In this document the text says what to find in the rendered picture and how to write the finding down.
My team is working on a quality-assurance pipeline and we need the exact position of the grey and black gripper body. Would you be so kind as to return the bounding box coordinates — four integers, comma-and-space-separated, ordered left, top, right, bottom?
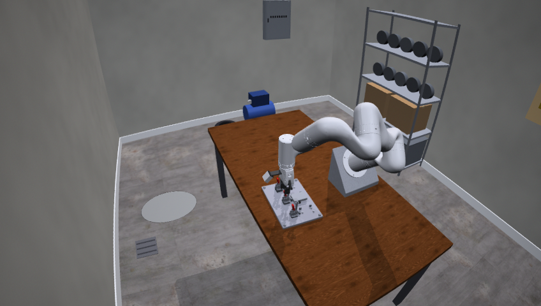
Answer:
279, 167, 294, 186

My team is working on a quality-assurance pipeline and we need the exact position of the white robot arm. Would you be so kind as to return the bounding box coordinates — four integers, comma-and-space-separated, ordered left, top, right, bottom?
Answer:
278, 102, 406, 178

